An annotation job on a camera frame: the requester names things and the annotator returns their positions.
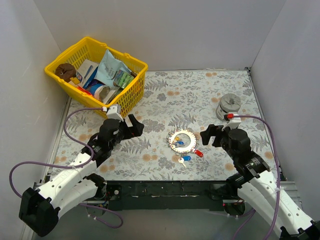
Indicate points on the floral patterned table mat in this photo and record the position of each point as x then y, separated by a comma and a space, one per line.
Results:
185, 100

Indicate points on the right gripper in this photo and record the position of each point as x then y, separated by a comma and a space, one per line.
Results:
216, 137

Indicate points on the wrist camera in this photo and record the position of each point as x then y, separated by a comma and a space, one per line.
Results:
233, 121
114, 112

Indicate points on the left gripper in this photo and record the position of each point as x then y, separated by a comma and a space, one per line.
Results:
129, 127

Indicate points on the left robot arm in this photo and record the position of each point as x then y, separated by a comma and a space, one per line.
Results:
42, 208

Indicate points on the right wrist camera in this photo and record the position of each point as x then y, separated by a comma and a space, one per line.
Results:
233, 121

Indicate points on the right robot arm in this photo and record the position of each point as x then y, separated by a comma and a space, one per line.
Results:
256, 184

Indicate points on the grey brown pouch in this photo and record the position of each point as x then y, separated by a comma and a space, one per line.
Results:
105, 94

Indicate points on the red key tag with key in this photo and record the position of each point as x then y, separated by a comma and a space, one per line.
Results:
198, 153

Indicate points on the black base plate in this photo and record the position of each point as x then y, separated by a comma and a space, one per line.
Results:
160, 195

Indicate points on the yellow plastic shopping basket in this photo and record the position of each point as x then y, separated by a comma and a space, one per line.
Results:
94, 50

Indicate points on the grey wrapped can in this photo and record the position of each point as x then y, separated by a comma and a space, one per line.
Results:
229, 103

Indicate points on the green snack packet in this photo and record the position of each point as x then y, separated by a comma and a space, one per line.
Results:
122, 79

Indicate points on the light blue chips bag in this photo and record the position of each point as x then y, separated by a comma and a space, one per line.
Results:
108, 68

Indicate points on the white blue box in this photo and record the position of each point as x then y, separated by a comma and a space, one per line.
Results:
86, 72

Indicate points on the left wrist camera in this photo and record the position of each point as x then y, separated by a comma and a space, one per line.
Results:
114, 112

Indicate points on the aluminium frame rail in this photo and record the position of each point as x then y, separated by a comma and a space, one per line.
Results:
42, 208

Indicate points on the blue key tag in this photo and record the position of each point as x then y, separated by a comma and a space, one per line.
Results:
184, 159
178, 144

